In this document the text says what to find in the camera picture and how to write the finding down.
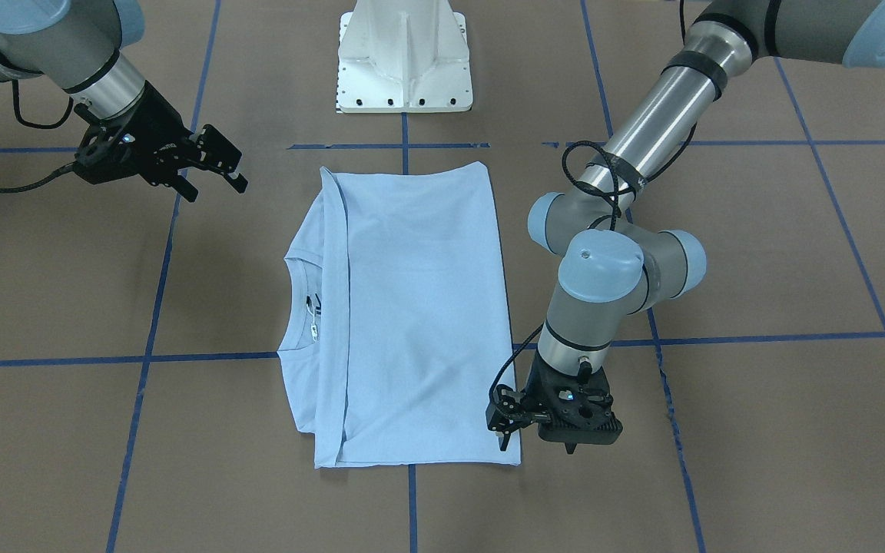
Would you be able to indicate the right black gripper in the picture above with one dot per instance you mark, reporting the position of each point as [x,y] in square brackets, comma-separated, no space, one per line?
[157,127]

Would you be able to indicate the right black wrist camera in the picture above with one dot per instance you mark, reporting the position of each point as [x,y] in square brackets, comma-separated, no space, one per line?
[106,154]

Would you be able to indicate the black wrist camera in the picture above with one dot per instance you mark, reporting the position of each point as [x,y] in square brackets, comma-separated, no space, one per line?
[106,154]
[580,412]

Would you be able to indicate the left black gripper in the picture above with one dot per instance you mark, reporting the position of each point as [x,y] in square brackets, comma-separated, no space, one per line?
[509,412]

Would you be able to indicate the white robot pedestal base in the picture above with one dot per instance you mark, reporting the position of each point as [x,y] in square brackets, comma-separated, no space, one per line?
[403,57]

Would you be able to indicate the light blue t-shirt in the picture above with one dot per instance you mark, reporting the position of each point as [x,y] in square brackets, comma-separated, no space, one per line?
[398,320]

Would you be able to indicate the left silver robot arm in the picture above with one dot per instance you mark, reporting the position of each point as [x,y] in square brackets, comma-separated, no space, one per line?
[611,269]

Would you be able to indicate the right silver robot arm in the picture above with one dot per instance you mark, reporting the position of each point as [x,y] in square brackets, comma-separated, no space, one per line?
[79,46]

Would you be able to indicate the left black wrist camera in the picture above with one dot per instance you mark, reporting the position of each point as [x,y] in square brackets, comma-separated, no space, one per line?
[580,412]

